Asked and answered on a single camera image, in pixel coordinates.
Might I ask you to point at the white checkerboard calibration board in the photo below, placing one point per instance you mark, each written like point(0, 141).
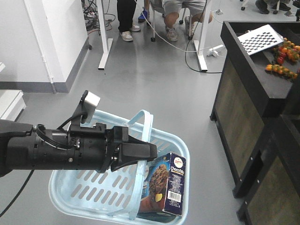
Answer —
point(260, 39)

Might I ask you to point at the wooden black-framed display stand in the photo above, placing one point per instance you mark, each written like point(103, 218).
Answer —
point(248, 98)

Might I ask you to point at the blue chocolate cookie box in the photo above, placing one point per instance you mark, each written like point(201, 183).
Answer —
point(163, 187)

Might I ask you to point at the light blue plastic basket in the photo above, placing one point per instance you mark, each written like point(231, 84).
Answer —
point(113, 196)

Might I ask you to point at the standing person black trousers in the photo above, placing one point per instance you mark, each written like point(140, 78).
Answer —
point(125, 12)

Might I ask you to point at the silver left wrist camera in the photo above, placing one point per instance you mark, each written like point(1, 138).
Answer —
point(89, 103)

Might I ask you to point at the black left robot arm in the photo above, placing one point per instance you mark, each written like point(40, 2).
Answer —
point(25, 147)

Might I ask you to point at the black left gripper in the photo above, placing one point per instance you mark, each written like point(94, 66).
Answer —
point(96, 147)

